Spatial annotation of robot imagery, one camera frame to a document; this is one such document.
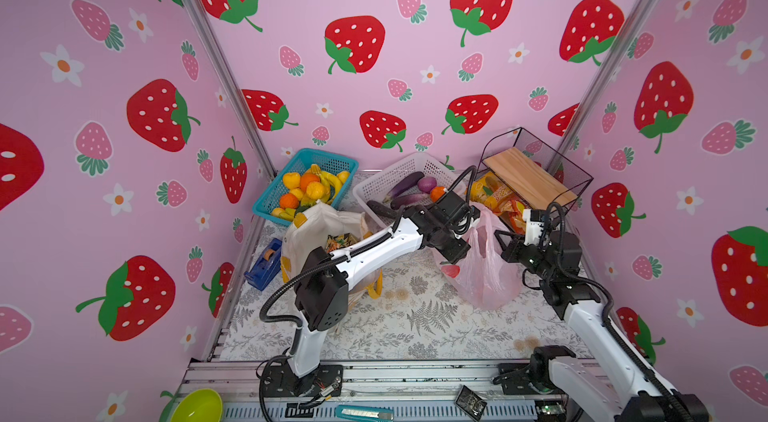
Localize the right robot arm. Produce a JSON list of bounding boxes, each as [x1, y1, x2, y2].
[[494, 204, 709, 421]]

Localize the black yellow snack bag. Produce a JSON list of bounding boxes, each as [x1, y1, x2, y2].
[[325, 233, 359, 252]]

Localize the black electronic module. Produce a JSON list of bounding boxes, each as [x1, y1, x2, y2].
[[454, 385, 487, 422]]

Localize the green plastic bowl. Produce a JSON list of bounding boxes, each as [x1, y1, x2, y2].
[[170, 388, 224, 422]]

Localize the white plastic basket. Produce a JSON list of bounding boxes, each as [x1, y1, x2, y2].
[[352, 152, 458, 229]]

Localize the blue tape dispenser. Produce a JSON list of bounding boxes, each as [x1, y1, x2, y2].
[[244, 238, 282, 291]]

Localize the small tangerine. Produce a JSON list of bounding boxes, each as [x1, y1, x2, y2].
[[279, 192, 300, 209]]

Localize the long purple eggplant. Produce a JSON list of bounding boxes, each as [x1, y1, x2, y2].
[[383, 171, 425, 203]]

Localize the pink plastic grocery bag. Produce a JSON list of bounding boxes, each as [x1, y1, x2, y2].
[[430, 202, 522, 310]]

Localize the teal plastic basket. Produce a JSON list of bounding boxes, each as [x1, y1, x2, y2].
[[253, 148, 358, 226]]

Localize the white canvas tote bag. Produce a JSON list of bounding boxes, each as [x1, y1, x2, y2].
[[281, 203, 373, 282]]

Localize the yellow banana bunch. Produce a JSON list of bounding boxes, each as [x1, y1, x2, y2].
[[309, 164, 345, 205]]

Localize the small purple onion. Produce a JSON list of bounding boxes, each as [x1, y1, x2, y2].
[[417, 176, 437, 194]]

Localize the orange pumpkin toy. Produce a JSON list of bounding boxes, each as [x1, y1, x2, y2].
[[429, 186, 446, 202]]

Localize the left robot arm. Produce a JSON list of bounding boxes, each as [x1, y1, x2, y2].
[[259, 191, 480, 379]]

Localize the orange fruit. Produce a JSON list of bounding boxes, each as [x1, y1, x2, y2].
[[300, 172, 321, 191]]

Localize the black wire mesh shelf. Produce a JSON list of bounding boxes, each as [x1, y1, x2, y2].
[[472, 127, 594, 232]]

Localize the red chips bag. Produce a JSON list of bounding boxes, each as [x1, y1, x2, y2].
[[499, 195, 528, 235]]

